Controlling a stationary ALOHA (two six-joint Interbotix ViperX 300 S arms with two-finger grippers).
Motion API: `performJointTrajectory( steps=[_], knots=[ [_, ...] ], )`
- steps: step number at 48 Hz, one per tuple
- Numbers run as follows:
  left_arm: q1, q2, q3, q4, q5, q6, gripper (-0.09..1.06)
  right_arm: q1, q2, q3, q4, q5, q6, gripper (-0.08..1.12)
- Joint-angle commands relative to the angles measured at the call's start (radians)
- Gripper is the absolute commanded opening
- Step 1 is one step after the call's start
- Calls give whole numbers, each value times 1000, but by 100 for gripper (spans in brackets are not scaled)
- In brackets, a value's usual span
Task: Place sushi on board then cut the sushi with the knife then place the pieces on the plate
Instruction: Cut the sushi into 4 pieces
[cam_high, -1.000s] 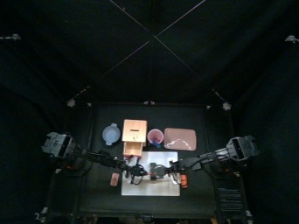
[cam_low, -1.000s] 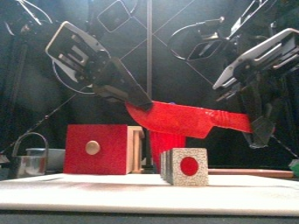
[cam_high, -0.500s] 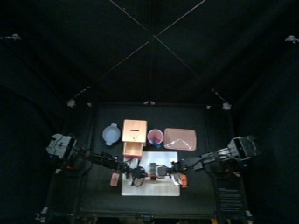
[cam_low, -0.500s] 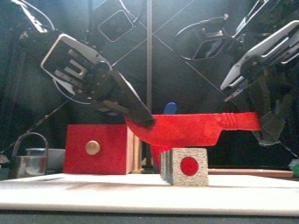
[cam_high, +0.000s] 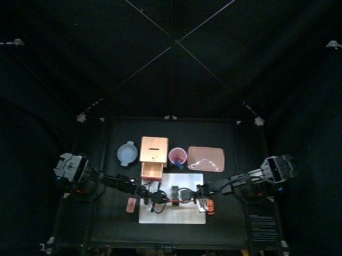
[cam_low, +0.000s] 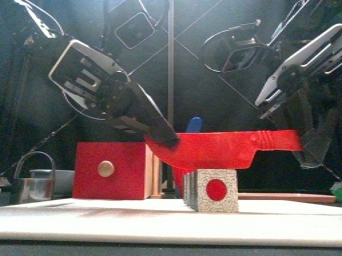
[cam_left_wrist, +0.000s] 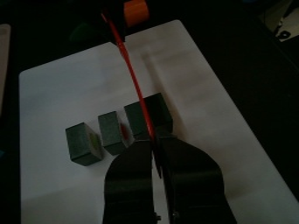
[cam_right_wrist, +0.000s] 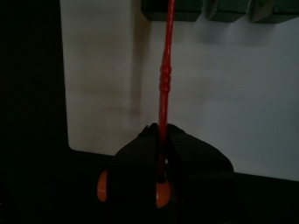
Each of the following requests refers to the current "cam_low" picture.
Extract red toy knife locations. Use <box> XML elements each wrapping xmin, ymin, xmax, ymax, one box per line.
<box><xmin>143</xmin><ymin>129</ymin><xmax>305</xmax><ymax>172</ymax></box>

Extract brown wooden plate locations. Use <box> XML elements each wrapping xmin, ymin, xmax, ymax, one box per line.
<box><xmin>237</xmin><ymin>191</ymin><xmax>338</xmax><ymax>205</ymax></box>

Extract speckled sushi block red centre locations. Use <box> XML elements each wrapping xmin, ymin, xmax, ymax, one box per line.
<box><xmin>182</xmin><ymin>168</ymin><xmax>241</xmax><ymax>214</ymax></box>

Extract white cutting board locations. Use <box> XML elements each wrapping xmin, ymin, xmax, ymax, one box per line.
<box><xmin>0</xmin><ymin>197</ymin><xmax>342</xmax><ymax>248</ymax></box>

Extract red wooden box with knob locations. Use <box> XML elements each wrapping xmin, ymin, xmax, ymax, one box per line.
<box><xmin>73</xmin><ymin>141</ymin><xmax>163</xmax><ymax>201</ymax></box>

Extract green toy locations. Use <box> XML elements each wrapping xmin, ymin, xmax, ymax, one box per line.
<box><xmin>330</xmin><ymin>181</ymin><xmax>342</xmax><ymax>204</ymax></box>

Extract blue toy handle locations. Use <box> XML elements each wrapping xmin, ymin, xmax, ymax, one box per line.
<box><xmin>185</xmin><ymin>116</ymin><xmax>205</xmax><ymax>134</ymax></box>

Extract black left wrist cable loop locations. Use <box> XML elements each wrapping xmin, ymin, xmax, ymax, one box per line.
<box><xmin>61</xmin><ymin>89</ymin><xmax>110</xmax><ymax>122</ymax></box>

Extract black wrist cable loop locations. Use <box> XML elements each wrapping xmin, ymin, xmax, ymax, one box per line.
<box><xmin>198</xmin><ymin>20</ymin><xmax>273</xmax><ymax>75</ymax></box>
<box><xmin>61</xmin><ymin>89</ymin><xmax>110</xmax><ymax>122</ymax></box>

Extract metal frame pole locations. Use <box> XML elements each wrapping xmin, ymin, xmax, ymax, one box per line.
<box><xmin>167</xmin><ymin>0</ymin><xmax>177</xmax><ymax>192</ymax></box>

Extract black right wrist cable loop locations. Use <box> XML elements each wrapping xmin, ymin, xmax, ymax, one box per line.
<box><xmin>198</xmin><ymin>20</ymin><xmax>273</xmax><ymax>75</ymax></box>

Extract metal cup with handle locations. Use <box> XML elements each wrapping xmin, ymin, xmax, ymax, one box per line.
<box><xmin>13</xmin><ymin>150</ymin><xmax>59</xmax><ymax>205</ymax></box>

